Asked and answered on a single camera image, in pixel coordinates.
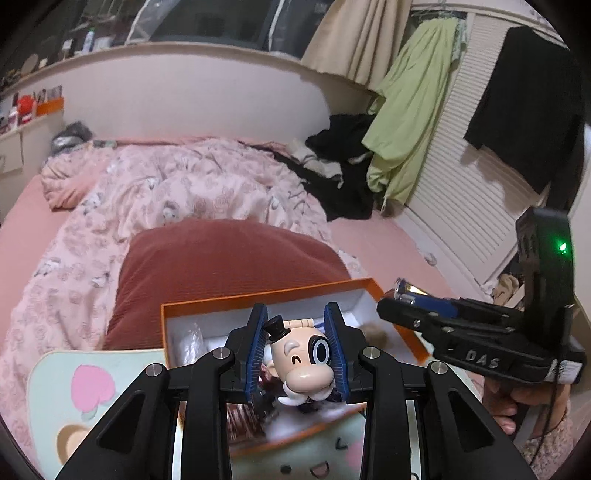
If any beige curtain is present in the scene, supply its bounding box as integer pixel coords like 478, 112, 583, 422
301, 0, 412, 91

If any black clothes pile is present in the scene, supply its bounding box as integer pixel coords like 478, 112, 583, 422
262, 114, 375, 221

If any white fluffy pompom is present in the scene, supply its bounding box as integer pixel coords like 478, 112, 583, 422
176, 323, 207, 366

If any pink floral duvet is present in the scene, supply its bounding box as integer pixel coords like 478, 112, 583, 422
0, 137, 366, 462

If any white bedside drawer cabinet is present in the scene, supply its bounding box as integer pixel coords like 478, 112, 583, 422
0, 110, 65, 220

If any black hanging garment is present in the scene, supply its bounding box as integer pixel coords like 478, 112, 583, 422
465, 26, 584, 211

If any red container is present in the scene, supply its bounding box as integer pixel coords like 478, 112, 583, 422
17, 95, 37, 125

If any grey clothing bundle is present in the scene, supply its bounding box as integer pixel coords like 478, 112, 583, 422
50, 122, 93, 155

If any white plastic bottle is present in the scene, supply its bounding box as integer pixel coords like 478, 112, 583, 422
82, 28, 95, 54

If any cartoon figure toy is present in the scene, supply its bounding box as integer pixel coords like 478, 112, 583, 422
263, 315, 335, 407

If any green hanging garment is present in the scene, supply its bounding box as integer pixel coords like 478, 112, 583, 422
362, 17, 466, 210

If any person right hand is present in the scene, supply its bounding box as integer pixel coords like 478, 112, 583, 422
482, 378, 553, 438

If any orange storage box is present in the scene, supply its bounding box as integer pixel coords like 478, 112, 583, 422
160, 279, 429, 453

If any dark red cushion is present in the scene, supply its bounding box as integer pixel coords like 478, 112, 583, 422
103, 219, 350, 350

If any small orange box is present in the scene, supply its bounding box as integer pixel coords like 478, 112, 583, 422
36, 97, 64, 117

